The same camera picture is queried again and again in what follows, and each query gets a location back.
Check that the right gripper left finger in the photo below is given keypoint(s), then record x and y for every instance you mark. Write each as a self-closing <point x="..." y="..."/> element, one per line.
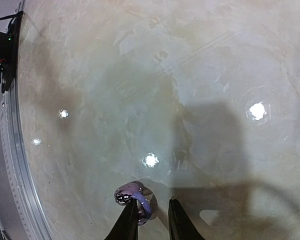
<point x="126" y="226"/>

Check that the aluminium front rail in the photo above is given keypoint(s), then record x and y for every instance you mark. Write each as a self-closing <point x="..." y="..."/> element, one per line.
<point x="21" y="213"/>

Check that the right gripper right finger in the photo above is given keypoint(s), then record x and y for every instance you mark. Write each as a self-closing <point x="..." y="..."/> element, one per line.
<point x="179" y="224"/>

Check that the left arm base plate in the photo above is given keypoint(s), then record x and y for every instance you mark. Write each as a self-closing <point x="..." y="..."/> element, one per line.
<point x="9" y="47"/>

